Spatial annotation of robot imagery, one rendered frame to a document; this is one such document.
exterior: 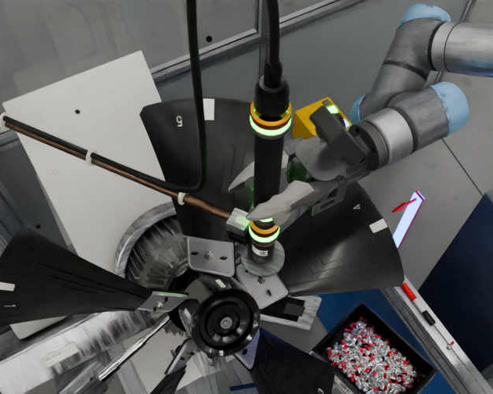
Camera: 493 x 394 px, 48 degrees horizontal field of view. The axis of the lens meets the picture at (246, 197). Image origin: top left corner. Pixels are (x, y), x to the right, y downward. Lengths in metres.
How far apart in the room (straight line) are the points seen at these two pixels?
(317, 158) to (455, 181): 1.95
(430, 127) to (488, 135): 2.08
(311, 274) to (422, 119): 0.35
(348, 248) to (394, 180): 1.58
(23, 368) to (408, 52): 0.82
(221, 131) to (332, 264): 0.32
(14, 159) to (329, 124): 1.05
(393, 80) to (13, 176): 1.07
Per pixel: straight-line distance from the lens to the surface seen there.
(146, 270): 1.04
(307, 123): 1.32
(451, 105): 0.84
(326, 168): 0.73
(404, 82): 0.91
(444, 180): 2.65
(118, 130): 1.07
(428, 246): 2.46
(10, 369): 1.07
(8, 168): 1.59
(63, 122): 1.06
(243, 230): 0.81
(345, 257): 1.02
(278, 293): 0.98
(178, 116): 0.88
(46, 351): 1.06
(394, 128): 0.78
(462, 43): 0.89
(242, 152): 0.86
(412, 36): 0.93
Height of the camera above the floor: 2.09
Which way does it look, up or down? 58 degrees down
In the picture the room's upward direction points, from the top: straight up
